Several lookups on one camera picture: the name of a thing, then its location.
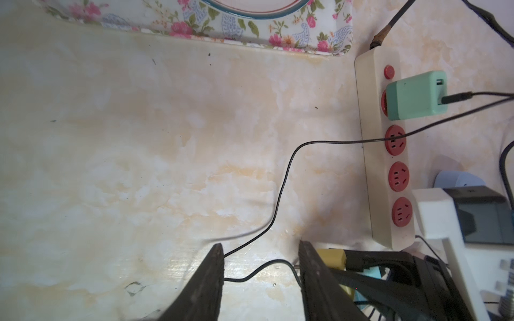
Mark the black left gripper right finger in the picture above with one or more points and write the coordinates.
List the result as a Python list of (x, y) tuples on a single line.
[(323, 297)]

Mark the green charger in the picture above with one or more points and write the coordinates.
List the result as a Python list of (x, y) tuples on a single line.
[(417, 96)]

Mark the floral placemat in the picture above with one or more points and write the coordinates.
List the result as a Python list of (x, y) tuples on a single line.
[(320, 27)]

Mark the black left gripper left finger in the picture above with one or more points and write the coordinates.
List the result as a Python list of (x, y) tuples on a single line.
[(201, 297)]

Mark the white power strip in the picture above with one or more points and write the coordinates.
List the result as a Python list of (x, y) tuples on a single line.
[(385, 152)]

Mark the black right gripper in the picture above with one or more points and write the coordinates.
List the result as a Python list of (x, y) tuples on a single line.
[(426, 292)]

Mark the white patterned plate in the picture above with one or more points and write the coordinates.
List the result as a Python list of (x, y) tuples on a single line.
[(257, 9)]

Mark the yellow charger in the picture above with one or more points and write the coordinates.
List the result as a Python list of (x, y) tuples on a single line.
[(333, 258)]

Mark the light blue round socket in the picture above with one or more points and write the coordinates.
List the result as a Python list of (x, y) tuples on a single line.
[(451, 179)]

